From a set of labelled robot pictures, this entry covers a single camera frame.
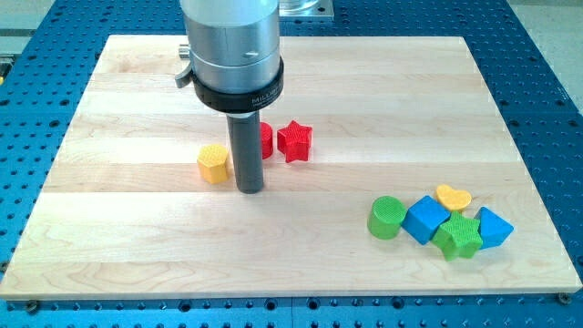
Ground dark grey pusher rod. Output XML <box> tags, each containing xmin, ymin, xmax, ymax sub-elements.
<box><xmin>227</xmin><ymin>112</ymin><xmax>263</xmax><ymax>194</ymax></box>

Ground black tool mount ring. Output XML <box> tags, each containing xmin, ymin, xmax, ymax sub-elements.
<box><xmin>191</xmin><ymin>56</ymin><xmax>284</xmax><ymax>114</ymax></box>

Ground red star block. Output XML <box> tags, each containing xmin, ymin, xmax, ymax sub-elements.
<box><xmin>277</xmin><ymin>120</ymin><xmax>312</xmax><ymax>163</ymax></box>

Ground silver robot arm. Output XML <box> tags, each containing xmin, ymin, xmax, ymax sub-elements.
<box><xmin>175</xmin><ymin>0</ymin><xmax>284</xmax><ymax>194</ymax></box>

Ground yellow hexagon block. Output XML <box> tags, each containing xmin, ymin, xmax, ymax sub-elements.
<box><xmin>197</xmin><ymin>144</ymin><xmax>229</xmax><ymax>184</ymax></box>

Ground green star block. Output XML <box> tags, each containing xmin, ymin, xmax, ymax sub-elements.
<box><xmin>431</xmin><ymin>211</ymin><xmax>483</xmax><ymax>261</ymax></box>

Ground red cylinder block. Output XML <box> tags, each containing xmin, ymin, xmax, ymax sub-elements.
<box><xmin>260</xmin><ymin>121</ymin><xmax>273</xmax><ymax>159</ymax></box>

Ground silver metal mounting plate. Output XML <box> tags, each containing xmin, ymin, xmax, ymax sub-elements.
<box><xmin>279</xmin><ymin>0</ymin><xmax>334</xmax><ymax>21</ymax></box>

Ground light wooden board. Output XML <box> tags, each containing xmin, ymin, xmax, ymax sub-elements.
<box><xmin>1</xmin><ymin>35</ymin><xmax>581</xmax><ymax>301</ymax></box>

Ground green cylinder block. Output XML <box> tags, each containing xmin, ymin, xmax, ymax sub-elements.
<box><xmin>367</xmin><ymin>196</ymin><xmax>406</xmax><ymax>240</ymax></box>

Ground blue cube block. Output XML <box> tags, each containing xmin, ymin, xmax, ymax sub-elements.
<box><xmin>402</xmin><ymin>195</ymin><xmax>450</xmax><ymax>245</ymax></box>

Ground yellow heart block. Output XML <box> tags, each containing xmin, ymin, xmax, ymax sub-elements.
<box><xmin>435</xmin><ymin>184</ymin><xmax>473</xmax><ymax>211</ymax></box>

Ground blue triangle block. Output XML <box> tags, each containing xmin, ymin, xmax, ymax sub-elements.
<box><xmin>475</xmin><ymin>207</ymin><xmax>514</xmax><ymax>250</ymax></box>

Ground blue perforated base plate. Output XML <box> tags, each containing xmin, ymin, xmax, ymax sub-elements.
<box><xmin>1</xmin><ymin>1</ymin><xmax>582</xmax><ymax>327</ymax></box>

